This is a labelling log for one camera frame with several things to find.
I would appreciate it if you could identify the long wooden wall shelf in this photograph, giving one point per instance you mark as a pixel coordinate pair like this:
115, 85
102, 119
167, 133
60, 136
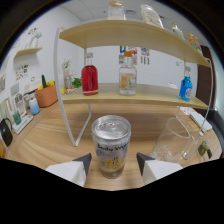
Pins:
28, 51

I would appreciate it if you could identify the black chair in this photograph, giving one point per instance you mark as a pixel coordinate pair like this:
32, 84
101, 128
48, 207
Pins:
218, 133

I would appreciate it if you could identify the white striped wall poster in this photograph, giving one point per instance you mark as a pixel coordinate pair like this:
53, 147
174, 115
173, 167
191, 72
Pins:
145, 60

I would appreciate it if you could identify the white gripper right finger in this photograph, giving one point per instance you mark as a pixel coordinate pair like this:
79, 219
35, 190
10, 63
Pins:
156, 169

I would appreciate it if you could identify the blue wall poster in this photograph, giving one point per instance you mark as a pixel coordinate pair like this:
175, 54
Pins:
122, 49

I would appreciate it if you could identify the yellow printed drink can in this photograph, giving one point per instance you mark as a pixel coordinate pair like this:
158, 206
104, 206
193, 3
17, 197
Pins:
194, 43

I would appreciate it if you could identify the green potted plant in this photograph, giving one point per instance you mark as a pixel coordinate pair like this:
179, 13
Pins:
77, 82

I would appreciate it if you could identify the white notebook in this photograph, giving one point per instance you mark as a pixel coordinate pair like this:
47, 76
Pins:
200, 120

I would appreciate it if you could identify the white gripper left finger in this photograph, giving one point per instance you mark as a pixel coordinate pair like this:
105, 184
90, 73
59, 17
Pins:
71, 170

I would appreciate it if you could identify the red liquid glass bottle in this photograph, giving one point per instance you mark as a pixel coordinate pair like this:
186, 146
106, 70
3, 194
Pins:
90, 78

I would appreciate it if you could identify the white tray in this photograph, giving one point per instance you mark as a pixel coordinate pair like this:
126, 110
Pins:
22, 124

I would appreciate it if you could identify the clear jar of limes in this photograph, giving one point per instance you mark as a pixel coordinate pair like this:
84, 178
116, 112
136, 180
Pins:
203, 146

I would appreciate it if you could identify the red wall poster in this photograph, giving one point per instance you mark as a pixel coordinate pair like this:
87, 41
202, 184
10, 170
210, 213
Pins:
134, 50

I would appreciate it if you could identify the grey wall poster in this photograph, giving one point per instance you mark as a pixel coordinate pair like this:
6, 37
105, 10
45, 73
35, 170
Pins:
121, 59

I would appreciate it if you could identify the clear bottle with orange label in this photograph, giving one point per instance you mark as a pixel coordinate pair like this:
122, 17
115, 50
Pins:
128, 80

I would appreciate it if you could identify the pink vase with flowers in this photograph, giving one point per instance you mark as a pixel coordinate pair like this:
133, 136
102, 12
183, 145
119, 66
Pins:
67, 68

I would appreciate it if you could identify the blue liquid glass bottle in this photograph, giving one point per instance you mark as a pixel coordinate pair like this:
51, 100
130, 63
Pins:
186, 88

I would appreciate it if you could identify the multicolour wall poster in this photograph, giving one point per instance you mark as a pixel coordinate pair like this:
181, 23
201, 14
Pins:
145, 51

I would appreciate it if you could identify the silver black soda water can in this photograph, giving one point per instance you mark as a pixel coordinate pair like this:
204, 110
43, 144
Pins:
111, 146

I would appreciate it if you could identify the clear drinking glass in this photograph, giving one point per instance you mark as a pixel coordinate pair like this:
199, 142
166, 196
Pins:
171, 141

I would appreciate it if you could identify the black kettle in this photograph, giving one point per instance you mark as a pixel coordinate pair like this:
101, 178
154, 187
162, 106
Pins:
6, 133

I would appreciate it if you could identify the glass jar with cork lid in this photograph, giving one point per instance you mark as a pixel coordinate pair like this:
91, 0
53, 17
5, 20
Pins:
116, 11

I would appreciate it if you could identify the clear bottle with green cap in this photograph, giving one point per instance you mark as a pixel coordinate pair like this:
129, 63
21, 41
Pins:
177, 31

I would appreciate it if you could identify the light blue plastic bottle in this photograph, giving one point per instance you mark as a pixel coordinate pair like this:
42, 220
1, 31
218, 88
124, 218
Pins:
34, 107

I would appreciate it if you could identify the two-tier wooden shelf rack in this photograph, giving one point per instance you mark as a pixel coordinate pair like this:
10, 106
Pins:
133, 33

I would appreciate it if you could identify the brown door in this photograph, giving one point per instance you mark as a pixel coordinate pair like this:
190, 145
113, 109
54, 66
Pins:
208, 76

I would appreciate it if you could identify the white vase with flowers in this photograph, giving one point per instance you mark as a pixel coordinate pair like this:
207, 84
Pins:
35, 38

